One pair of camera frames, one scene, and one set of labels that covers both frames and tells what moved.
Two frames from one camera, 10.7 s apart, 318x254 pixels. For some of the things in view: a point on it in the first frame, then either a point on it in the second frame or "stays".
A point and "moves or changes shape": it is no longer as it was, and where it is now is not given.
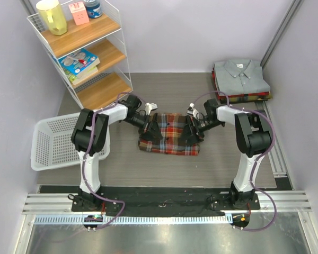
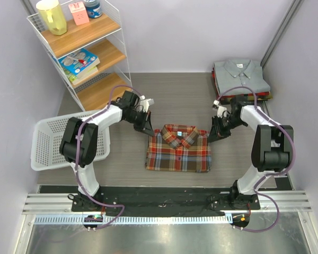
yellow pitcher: (51, 14) stays
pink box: (79, 13) stays
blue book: (78, 62) stays
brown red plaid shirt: (171, 126) moves or changes shape
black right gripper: (187, 133) to (217, 132)
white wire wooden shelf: (90, 58) stays
